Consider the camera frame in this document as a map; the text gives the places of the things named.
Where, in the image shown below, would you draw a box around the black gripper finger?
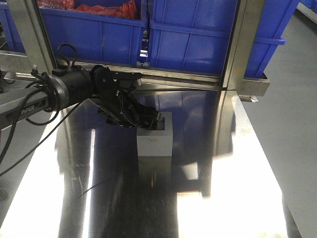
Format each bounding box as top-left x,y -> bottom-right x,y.
146,107 -> 161,121
139,119 -> 158,130

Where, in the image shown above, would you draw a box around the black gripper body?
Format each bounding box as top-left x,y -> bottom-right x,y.
90,65 -> 149,128

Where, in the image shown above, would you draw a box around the gray hollow square base block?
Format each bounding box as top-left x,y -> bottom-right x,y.
136,112 -> 173,157

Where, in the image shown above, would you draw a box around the robot arm gray black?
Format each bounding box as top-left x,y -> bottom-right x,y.
0,65 -> 160,130

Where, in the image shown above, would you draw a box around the blue bin with red items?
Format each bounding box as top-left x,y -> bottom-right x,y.
40,0 -> 148,65

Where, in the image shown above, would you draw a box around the blue plastic bin right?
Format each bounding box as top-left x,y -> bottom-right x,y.
148,0 -> 298,78

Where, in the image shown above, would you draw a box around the blue bin far left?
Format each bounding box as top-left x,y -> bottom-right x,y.
0,0 -> 25,53

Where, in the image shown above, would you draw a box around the red crumpled bags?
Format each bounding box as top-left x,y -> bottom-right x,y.
37,0 -> 138,19

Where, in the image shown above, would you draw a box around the black cable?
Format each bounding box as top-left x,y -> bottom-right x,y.
0,43 -> 85,177

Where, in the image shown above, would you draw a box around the stainless steel rack frame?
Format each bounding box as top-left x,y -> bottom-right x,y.
0,0 -> 271,110

